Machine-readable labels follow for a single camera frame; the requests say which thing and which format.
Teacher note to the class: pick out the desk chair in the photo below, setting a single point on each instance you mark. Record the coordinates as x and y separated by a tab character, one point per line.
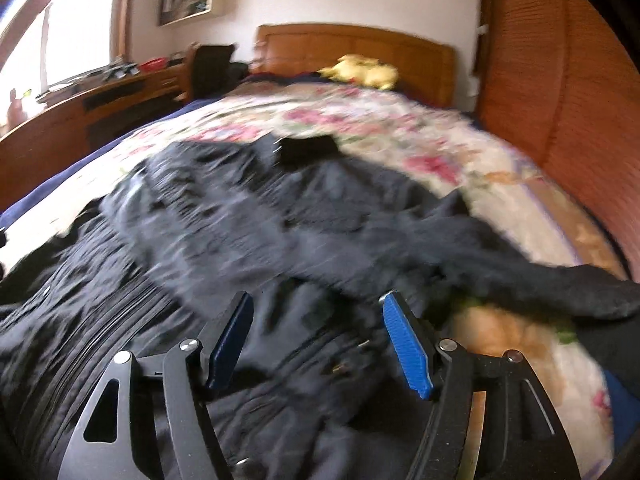
212	67

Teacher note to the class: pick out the silver desk ornament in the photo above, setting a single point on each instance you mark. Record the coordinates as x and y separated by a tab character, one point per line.
120	71

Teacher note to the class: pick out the yellow plush toy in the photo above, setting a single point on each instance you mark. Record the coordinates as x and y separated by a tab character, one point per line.
370	75

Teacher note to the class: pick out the navy bed sheet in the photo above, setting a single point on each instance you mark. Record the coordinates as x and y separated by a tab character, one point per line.
75	167

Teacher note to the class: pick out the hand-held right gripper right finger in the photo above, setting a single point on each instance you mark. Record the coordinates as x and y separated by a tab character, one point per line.
407	345

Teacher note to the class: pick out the row of books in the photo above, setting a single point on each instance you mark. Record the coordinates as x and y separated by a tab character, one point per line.
170	5

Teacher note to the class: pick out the wooden slatted wardrobe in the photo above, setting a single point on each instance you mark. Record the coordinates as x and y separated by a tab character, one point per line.
540	60

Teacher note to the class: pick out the red basket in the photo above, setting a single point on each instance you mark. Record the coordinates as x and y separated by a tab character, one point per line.
152	65

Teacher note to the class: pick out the window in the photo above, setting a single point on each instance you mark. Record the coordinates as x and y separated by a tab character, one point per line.
65	35

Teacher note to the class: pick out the dark navy jacket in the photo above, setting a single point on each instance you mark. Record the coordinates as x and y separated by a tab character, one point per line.
300	240

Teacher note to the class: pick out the pink toy figure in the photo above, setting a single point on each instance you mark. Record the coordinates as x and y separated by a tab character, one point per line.
17	107

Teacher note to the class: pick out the floral blanket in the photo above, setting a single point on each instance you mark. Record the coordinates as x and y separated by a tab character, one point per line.
400	125

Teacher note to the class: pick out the wooden bed headboard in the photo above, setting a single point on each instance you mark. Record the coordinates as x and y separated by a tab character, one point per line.
350	45

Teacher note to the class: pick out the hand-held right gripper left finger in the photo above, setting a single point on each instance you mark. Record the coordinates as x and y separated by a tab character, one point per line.
229	342

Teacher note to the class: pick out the wooden desk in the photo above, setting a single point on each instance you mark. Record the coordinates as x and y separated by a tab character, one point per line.
45	130

